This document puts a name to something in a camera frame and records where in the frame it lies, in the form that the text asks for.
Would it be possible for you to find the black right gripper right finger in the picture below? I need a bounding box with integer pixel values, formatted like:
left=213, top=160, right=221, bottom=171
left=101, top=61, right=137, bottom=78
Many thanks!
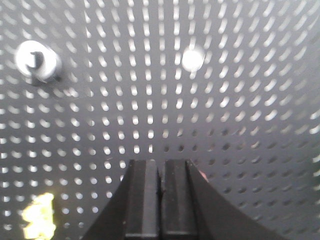
left=160, top=159, right=283, bottom=240

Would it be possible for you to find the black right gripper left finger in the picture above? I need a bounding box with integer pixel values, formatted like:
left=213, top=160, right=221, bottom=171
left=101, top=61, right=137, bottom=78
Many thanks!
left=82, top=160, right=160, bottom=240

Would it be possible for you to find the black perforated pegboard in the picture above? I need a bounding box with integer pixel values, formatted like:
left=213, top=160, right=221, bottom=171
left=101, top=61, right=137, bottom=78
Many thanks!
left=0, top=0, right=320, bottom=240

